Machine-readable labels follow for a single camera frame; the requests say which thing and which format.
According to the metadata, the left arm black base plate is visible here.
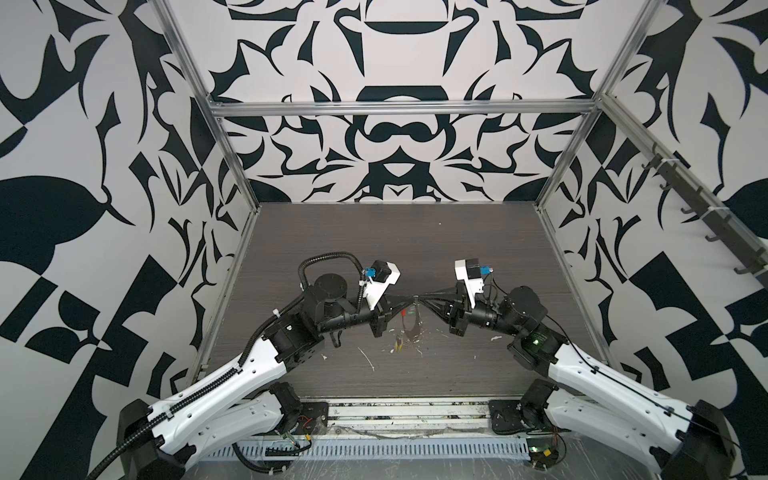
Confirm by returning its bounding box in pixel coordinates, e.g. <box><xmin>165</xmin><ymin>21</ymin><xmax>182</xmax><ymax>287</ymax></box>
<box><xmin>293</xmin><ymin>401</ymin><xmax>330</xmax><ymax>435</ymax></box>

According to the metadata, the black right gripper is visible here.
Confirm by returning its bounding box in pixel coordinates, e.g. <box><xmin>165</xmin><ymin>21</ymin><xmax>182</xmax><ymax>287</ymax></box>
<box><xmin>425</xmin><ymin>284</ymin><xmax>526</xmax><ymax>340</ymax></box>

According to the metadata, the aluminium corner post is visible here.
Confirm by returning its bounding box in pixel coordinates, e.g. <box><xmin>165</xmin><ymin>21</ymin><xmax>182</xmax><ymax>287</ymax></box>
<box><xmin>151</xmin><ymin>0</ymin><xmax>260</xmax><ymax>213</ymax></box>
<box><xmin>535</xmin><ymin>0</ymin><xmax>666</xmax><ymax>211</ymax></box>

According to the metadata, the aluminium horizontal frame bar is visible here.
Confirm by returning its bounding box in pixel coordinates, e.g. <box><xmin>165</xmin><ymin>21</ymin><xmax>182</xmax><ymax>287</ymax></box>
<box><xmin>208</xmin><ymin>99</ymin><xmax>596</xmax><ymax>118</ymax></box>

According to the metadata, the green lit circuit board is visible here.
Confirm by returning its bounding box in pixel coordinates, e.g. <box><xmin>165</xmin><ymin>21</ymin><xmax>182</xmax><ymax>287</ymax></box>
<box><xmin>527</xmin><ymin>437</ymin><xmax>561</xmax><ymax>471</ymax></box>

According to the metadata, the white slotted cable duct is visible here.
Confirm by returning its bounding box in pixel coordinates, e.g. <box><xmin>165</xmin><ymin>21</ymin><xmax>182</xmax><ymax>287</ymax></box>
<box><xmin>240</xmin><ymin>437</ymin><xmax>530</xmax><ymax>461</ymax></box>

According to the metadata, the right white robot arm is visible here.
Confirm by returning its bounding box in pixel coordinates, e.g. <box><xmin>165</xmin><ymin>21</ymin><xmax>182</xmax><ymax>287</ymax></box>
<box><xmin>418</xmin><ymin>286</ymin><xmax>736</xmax><ymax>479</ymax></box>

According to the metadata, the black corrugated cable conduit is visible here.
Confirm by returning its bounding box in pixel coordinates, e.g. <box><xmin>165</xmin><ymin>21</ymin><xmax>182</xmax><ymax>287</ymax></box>
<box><xmin>86</xmin><ymin>251</ymin><xmax>366</xmax><ymax>480</ymax></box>

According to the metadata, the grey wall hook rack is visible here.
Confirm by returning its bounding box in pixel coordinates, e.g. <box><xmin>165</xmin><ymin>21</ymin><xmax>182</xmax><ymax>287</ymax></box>
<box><xmin>640</xmin><ymin>143</ymin><xmax>767</xmax><ymax>289</ymax></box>

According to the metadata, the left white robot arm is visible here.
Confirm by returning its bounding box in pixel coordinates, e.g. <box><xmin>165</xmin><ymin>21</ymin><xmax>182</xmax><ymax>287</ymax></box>
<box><xmin>114</xmin><ymin>265</ymin><xmax>413</xmax><ymax>479</ymax></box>

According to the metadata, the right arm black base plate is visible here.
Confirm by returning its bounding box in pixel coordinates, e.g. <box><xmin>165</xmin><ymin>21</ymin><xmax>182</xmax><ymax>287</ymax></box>
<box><xmin>488</xmin><ymin>399</ymin><xmax>540</xmax><ymax>435</ymax></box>

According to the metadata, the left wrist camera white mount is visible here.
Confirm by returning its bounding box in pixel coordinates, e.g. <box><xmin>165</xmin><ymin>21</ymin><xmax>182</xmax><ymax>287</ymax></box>
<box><xmin>363</xmin><ymin>260</ymin><xmax>401</xmax><ymax>311</ymax></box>

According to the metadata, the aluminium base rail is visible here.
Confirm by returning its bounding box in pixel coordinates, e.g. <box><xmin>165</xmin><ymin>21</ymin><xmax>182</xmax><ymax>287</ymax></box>
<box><xmin>318</xmin><ymin>396</ymin><xmax>494</xmax><ymax>438</ymax></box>

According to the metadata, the right aluminium corner post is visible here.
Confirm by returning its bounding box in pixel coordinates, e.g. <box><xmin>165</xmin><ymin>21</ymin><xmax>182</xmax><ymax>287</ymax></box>
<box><xmin>535</xmin><ymin>0</ymin><xmax>666</xmax><ymax>211</ymax></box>

